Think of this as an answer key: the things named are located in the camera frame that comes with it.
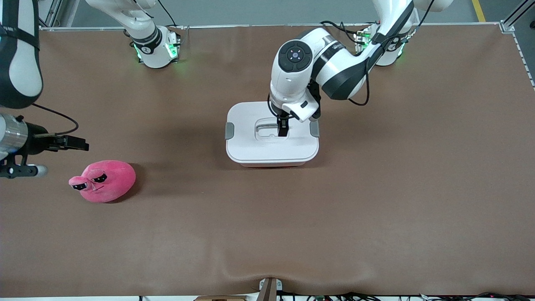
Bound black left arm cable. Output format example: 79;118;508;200
348;0;436;106

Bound pink plush toy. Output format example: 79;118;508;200
69;160;137;204

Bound pink plastic storage box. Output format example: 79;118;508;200
240;161;308;168

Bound aluminium frame profile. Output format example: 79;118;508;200
38;0;63;31
499;0;535;34

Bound black base power cable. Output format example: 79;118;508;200
157;0;178;28
320;20;361;44

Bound white box lid grey clips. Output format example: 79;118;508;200
225;101;320;163

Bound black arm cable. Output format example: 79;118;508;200
348;0;436;106
31;102;79;136

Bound brown table mat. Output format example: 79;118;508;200
0;24;535;298

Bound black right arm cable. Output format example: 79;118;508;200
31;102;79;136

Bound metal clamp bracket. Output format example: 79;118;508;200
258;278;283;301

